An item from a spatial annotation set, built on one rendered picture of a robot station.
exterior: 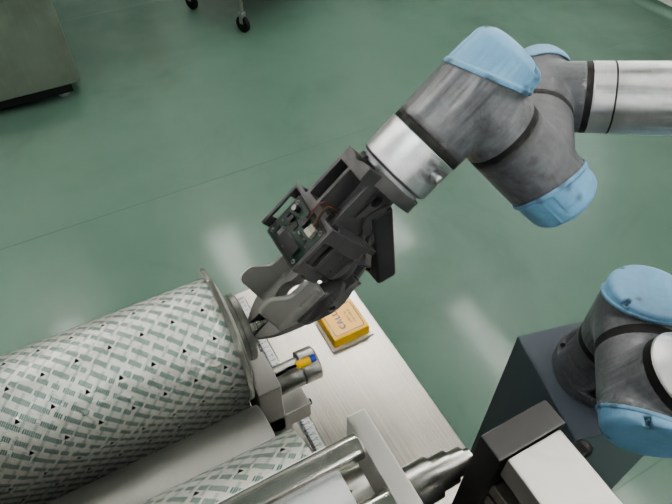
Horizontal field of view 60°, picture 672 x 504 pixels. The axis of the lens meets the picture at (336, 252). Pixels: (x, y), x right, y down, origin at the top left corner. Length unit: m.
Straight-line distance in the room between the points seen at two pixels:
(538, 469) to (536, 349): 0.72
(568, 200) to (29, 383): 0.51
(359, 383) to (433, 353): 1.14
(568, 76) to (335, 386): 0.59
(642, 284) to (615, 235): 1.78
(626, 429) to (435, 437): 0.28
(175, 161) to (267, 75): 0.85
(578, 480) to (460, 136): 0.29
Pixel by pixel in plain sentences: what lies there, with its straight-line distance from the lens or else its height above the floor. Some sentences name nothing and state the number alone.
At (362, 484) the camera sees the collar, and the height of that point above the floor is 1.37.
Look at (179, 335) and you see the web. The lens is 0.56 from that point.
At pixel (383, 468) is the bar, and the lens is 0.33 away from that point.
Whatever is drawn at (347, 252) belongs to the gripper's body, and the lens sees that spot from 0.53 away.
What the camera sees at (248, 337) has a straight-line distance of 0.60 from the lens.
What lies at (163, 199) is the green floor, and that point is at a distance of 2.70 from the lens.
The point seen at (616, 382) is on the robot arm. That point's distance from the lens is 0.84.
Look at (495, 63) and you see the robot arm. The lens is 0.52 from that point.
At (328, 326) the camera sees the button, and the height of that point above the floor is 0.92.
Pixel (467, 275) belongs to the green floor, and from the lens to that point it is 2.35.
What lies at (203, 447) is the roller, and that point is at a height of 1.23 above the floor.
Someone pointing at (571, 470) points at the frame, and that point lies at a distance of 0.37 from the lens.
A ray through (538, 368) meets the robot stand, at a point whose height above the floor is 0.90.
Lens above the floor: 1.76
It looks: 48 degrees down
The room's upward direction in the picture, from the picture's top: straight up
